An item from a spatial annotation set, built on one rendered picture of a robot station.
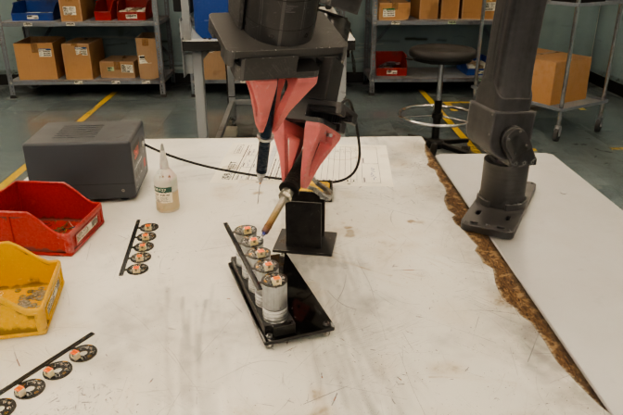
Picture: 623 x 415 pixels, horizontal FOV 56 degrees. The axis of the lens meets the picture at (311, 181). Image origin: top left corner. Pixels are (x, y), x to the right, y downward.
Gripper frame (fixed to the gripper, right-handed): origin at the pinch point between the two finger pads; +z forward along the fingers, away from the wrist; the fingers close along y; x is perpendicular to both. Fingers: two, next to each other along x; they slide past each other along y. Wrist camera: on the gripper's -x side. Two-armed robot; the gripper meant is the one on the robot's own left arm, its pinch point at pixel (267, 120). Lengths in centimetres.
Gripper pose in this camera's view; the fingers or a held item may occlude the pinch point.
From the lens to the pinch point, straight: 54.2
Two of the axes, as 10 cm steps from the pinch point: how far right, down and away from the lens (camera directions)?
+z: -1.5, 7.5, 6.4
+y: -9.2, 1.2, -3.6
